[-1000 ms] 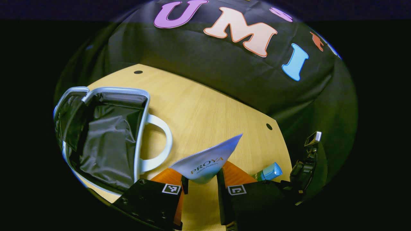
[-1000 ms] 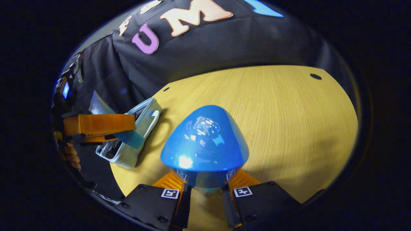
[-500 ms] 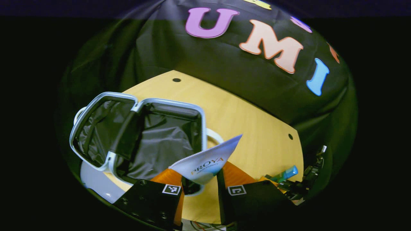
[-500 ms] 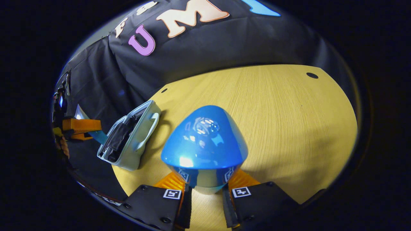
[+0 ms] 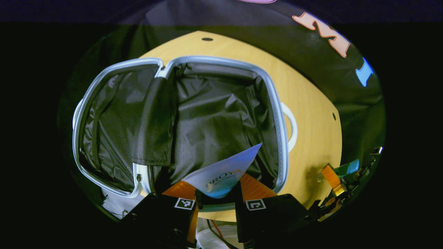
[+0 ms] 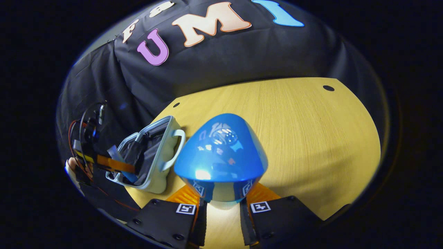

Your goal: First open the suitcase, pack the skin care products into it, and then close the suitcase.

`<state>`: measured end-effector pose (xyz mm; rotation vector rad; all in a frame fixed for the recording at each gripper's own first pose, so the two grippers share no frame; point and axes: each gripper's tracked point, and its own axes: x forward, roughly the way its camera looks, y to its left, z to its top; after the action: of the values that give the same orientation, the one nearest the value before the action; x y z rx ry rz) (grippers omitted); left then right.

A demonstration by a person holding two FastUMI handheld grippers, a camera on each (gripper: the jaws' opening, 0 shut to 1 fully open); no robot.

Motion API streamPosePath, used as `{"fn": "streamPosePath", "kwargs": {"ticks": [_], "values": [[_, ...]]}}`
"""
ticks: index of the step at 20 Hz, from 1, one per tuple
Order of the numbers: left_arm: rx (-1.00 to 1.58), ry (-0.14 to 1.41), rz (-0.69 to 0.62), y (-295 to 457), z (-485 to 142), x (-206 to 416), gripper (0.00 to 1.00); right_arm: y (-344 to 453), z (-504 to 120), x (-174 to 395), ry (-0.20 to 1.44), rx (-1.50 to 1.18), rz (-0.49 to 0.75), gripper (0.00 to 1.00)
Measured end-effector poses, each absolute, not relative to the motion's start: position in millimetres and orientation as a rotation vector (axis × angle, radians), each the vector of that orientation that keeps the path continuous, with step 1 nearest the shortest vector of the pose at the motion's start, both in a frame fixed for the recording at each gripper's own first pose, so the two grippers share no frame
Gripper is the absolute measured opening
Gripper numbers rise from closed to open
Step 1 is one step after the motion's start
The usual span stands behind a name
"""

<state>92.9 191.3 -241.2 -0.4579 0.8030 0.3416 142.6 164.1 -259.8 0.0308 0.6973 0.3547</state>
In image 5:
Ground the light blue suitcase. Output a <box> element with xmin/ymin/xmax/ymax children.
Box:
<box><xmin>72</xmin><ymin>55</ymin><xmax>298</xmax><ymax>212</ymax></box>

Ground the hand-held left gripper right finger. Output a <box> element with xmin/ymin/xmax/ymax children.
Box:
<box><xmin>235</xmin><ymin>173</ymin><xmax>312</xmax><ymax>244</ymax></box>

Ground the white and blue squeeze tube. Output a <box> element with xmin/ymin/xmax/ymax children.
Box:
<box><xmin>182</xmin><ymin>143</ymin><xmax>263</xmax><ymax>199</ymax></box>

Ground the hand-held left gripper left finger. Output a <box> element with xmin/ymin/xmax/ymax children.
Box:
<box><xmin>121</xmin><ymin>180</ymin><xmax>199</xmax><ymax>249</ymax></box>

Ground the red cable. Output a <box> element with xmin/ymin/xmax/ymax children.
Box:
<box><xmin>211</xmin><ymin>220</ymin><xmax>232</xmax><ymax>249</ymax></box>

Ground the black cable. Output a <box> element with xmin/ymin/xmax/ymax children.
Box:
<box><xmin>207</xmin><ymin>220</ymin><xmax>239</xmax><ymax>249</ymax></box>

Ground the teal blue skin care bottle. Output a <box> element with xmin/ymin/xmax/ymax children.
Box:
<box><xmin>333</xmin><ymin>159</ymin><xmax>360</xmax><ymax>177</ymax></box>

